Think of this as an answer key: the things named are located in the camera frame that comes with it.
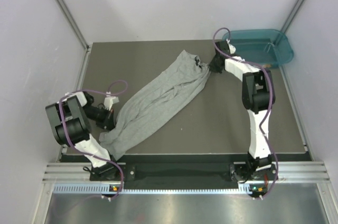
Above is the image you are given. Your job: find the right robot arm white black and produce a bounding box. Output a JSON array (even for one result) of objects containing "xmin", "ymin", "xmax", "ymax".
[{"xmin": 209, "ymin": 53, "xmax": 275, "ymax": 182}]

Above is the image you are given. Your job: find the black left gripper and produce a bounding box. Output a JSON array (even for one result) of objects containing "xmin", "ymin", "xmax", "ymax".
[{"xmin": 82, "ymin": 105, "xmax": 117, "ymax": 133}]

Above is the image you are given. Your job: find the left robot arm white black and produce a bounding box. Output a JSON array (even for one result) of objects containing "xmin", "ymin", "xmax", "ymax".
[{"xmin": 45, "ymin": 91, "xmax": 121, "ymax": 181}]

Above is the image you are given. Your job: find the left aluminium frame post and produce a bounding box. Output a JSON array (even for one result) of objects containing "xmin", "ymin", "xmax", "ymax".
[{"xmin": 39, "ymin": 0, "xmax": 92, "ymax": 53}]

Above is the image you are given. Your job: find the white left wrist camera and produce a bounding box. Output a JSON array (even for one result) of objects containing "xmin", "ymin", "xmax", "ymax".
[{"xmin": 103, "ymin": 91, "xmax": 119, "ymax": 110}]

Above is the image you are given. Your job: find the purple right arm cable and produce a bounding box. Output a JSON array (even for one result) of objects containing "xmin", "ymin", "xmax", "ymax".
[{"xmin": 212, "ymin": 27, "xmax": 280, "ymax": 200}]

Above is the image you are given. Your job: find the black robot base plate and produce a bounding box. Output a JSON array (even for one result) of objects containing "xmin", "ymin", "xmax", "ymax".
[{"xmin": 118, "ymin": 154, "xmax": 276, "ymax": 190}]

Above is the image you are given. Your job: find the aluminium front rail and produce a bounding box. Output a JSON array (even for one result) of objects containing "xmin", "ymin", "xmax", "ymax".
[{"xmin": 43, "ymin": 161, "xmax": 330, "ymax": 183}]

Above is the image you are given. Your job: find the slotted grey cable duct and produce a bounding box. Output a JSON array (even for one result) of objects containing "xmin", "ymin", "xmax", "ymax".
[{"xmin": 52, "ymin": 183, "xmax": 267, "ymax": 194}]

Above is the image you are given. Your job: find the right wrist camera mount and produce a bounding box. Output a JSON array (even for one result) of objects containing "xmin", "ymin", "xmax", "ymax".
[{"xmin": 215, "ymin": 40, "xmax": 236, "ymax": 56}]

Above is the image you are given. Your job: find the grey adidas t-shirt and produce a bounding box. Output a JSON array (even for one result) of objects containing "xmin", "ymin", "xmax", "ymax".
[{"xmin": 99, "ymin": 50, "xmax": 211, "ymax": 160}]

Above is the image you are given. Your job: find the teal plastic bin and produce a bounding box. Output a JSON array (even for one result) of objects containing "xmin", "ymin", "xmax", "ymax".
[{"xmin": 222, "ymin": 29, "xmax": 294, "ymax": 68}]

